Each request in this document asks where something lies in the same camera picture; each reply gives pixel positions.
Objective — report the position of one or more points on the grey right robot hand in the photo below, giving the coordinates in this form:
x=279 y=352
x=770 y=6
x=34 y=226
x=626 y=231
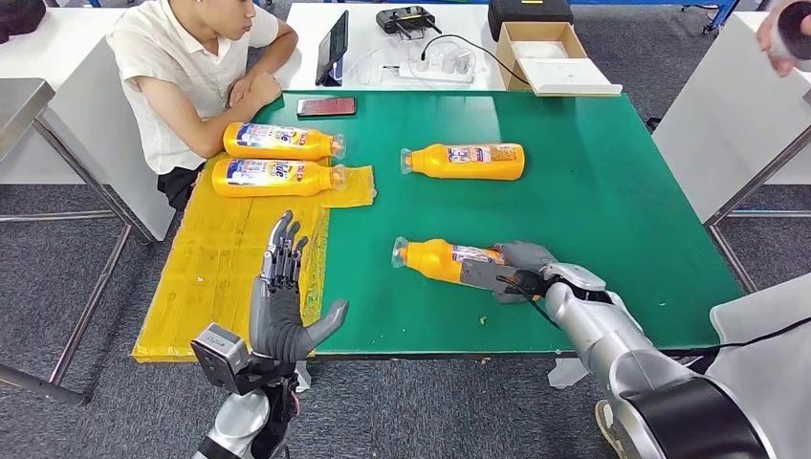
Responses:
x=529 y=256

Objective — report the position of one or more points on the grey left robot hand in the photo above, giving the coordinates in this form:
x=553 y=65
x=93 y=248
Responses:
x=275 y=323

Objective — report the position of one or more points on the orange detergent bottle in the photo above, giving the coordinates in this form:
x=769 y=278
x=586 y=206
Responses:
x=272 y=189
x=282 y=152
x=472 y=171
x=431 y=260

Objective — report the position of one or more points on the white tape roll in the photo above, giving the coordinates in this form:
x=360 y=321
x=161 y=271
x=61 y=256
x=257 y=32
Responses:
x=795 y=32

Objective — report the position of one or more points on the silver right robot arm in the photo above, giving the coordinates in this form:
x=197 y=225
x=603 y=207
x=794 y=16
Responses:
x=602 y=336

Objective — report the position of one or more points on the white table foot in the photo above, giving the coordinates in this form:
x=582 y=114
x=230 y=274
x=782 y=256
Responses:
x=567 y=374
x=303 y=379

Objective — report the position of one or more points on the yellow plastic sheet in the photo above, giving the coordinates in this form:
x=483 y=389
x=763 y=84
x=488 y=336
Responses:
x=215 y=272

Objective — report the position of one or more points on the white flat lid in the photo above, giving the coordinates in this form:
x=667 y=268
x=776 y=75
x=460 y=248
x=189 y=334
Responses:
x=570 y=76

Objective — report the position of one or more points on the cardboard box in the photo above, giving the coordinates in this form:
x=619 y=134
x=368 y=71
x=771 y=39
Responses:
x=504 y=60

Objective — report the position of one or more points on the white box insert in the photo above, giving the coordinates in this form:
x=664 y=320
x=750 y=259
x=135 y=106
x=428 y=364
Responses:
x=538 y=49

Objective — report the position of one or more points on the white power strip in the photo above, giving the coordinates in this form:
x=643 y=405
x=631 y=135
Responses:
x=438 y=69

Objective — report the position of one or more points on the red smartphone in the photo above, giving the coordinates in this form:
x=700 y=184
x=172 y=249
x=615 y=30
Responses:
x=326 y=107

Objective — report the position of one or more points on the black case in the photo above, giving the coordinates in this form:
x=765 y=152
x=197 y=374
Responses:
x=529 y=16

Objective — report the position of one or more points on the person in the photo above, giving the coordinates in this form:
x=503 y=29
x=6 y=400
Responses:
x=767 y=380
x=171 y=63

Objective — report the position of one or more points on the black remote controller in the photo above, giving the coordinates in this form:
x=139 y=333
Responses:
x=403 y=19

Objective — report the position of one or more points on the black tablet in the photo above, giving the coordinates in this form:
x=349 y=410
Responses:
x=333 y=46

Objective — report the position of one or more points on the white cabinet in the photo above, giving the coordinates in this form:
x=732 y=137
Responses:
x=76 y=114

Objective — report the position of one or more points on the steel table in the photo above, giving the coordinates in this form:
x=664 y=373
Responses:
x=19 y=104

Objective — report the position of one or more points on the black bag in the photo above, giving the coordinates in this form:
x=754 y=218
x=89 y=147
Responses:
x=19 y=16

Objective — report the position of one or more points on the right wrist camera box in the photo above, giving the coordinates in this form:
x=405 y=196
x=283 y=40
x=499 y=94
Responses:
x=529 y=284

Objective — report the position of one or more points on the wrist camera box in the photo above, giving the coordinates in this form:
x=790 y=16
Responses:
x=529 y=284
x=218 y=355

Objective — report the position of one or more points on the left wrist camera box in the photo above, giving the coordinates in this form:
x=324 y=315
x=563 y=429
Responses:
x=218 y=355

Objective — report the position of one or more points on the white desk with metal frame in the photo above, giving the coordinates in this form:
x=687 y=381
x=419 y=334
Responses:
x=728 y=108

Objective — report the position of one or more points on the blue metal frame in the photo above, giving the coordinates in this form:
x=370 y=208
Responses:
x=719 y=13

